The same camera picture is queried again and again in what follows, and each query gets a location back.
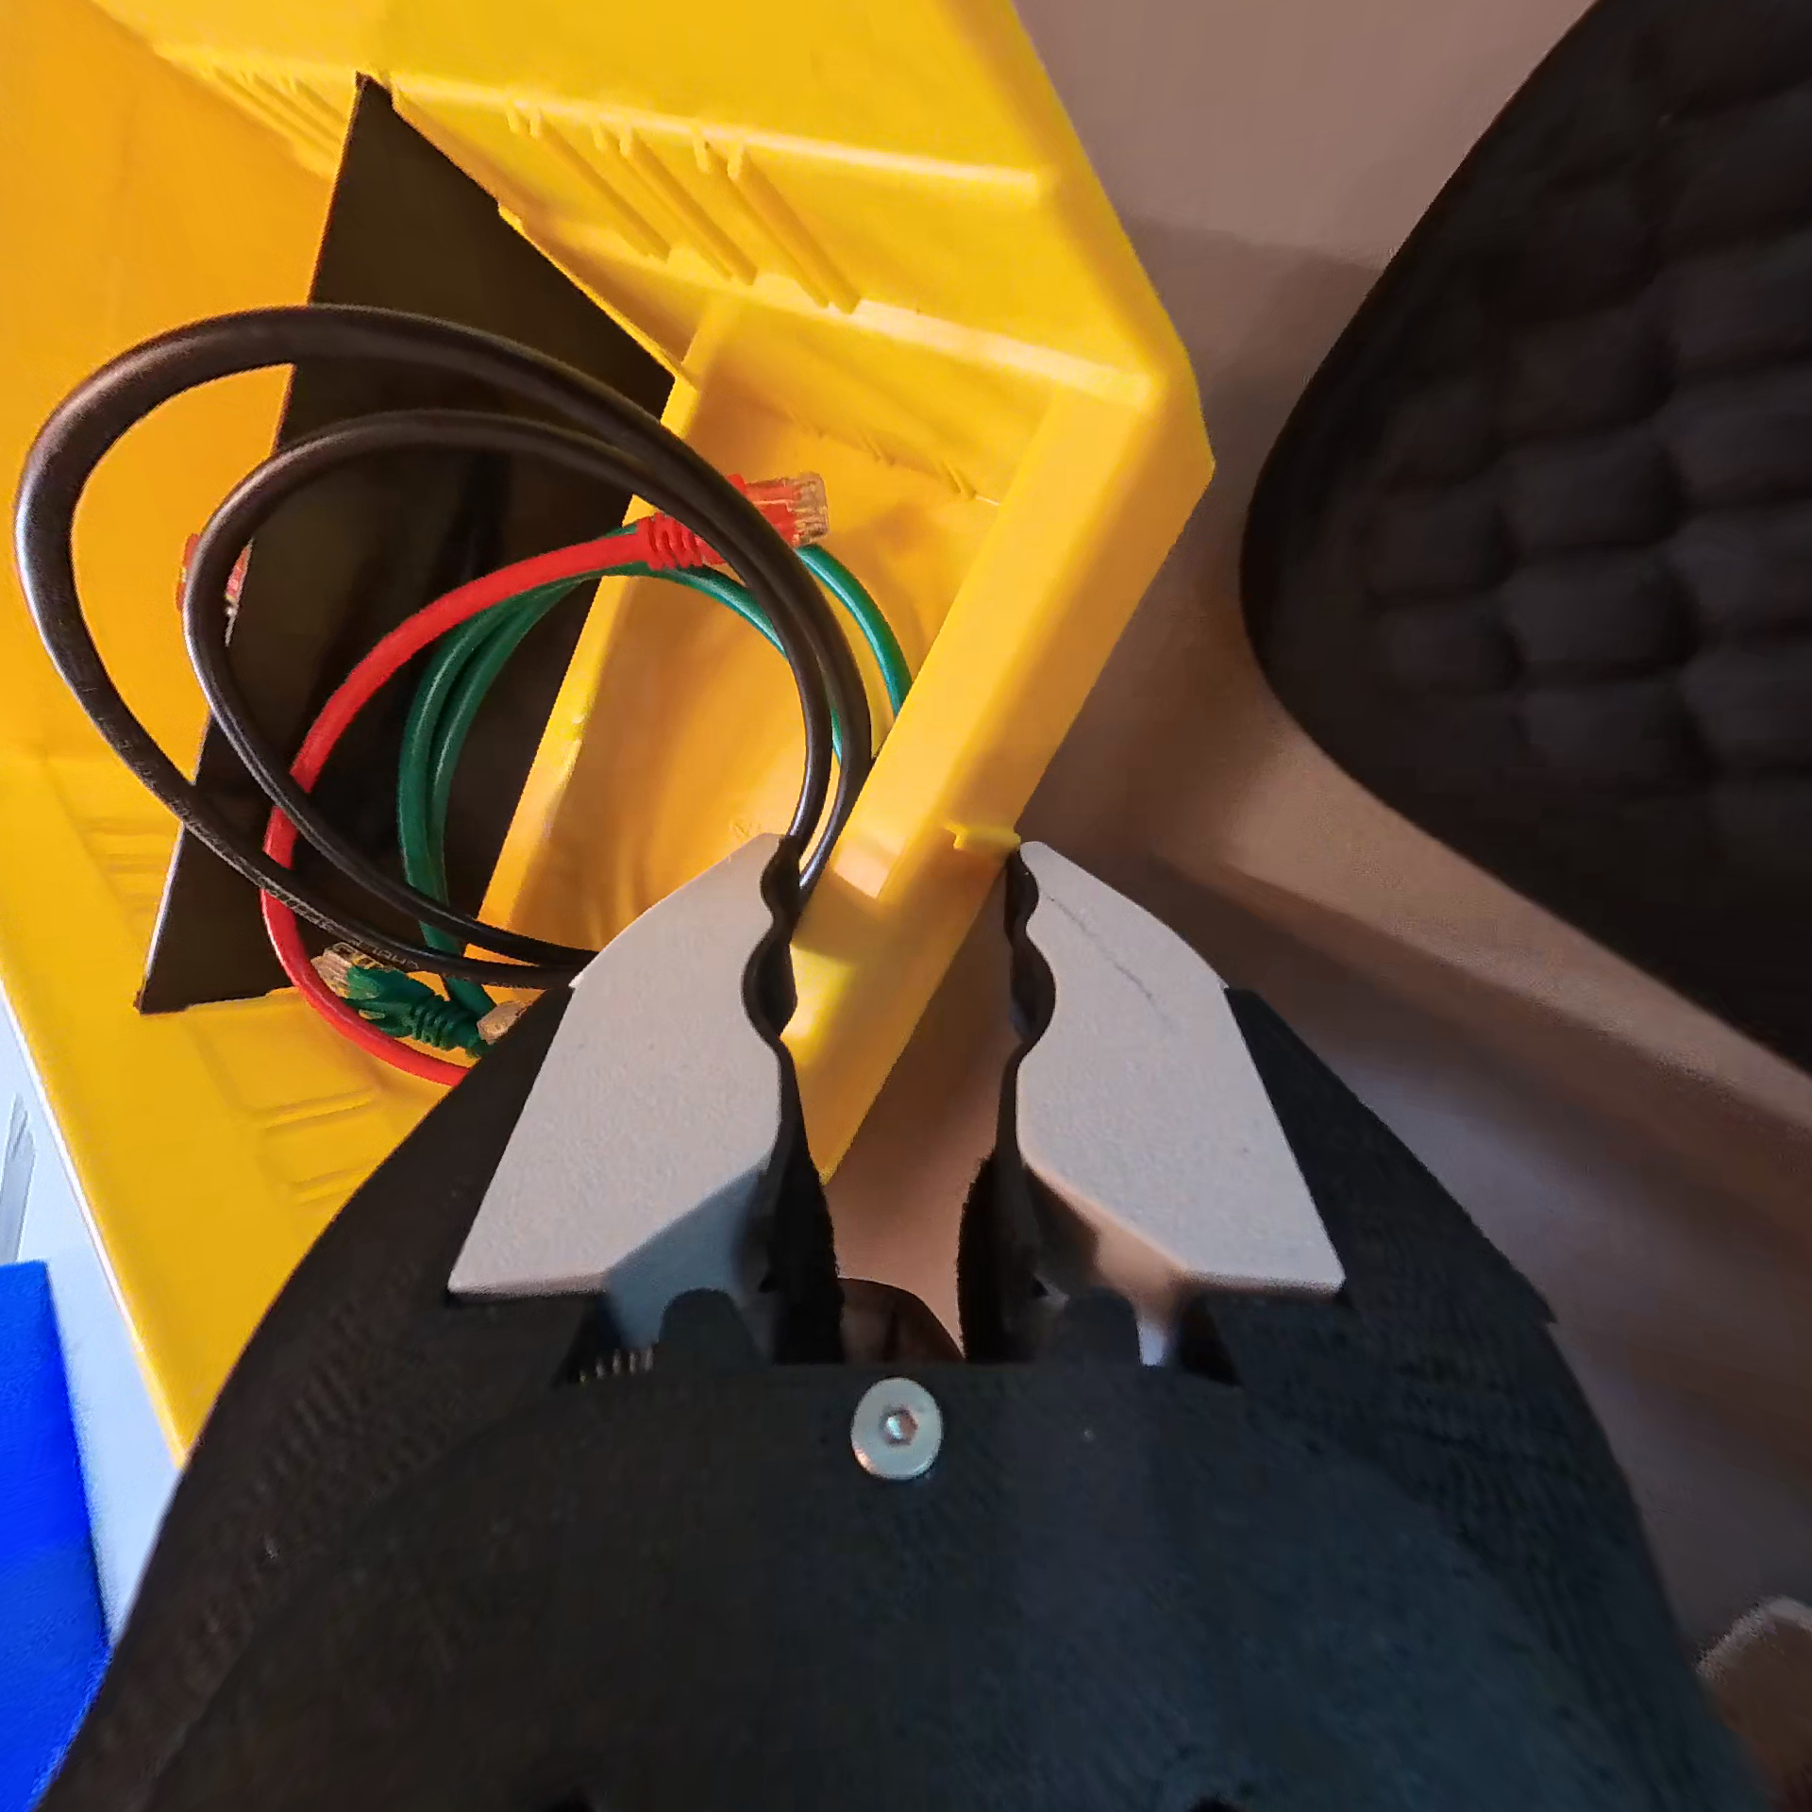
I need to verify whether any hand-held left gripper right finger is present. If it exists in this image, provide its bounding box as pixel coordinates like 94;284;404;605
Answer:
960;842;1347;1368

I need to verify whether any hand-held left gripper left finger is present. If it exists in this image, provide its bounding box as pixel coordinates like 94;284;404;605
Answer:
448;832;843;1366

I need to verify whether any black cable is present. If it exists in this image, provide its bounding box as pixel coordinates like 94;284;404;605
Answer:
15;304;874;992

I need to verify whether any yellow plastic bin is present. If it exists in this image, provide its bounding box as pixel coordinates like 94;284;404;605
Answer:
0;0;1221;1471

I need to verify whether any black quilted cushion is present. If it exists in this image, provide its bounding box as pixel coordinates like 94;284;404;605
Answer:
1241;0;1812;1077

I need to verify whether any blue flat object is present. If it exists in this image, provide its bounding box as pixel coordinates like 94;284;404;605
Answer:
0;1259;115;1803

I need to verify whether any black bin divider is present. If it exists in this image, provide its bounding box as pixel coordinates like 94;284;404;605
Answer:
135;75;677;1016

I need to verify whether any green ethernet cable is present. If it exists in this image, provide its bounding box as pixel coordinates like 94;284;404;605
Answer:
334;545;914;1056

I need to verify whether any red ethernet cable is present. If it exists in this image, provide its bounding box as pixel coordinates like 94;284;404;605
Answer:
176;473;832;1088

